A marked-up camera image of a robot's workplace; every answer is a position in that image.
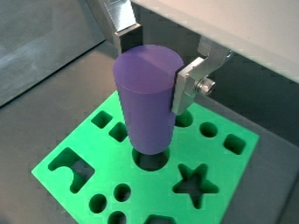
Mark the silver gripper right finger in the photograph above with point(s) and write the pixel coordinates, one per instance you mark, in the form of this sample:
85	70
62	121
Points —
193	79

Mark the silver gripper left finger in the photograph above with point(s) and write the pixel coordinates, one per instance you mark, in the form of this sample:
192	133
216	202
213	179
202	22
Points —
117	20

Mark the purple cylinder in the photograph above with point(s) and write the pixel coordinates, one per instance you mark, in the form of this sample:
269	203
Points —
145	75

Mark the green shape sorter board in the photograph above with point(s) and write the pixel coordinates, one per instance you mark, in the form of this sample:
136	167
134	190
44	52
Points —
94	176

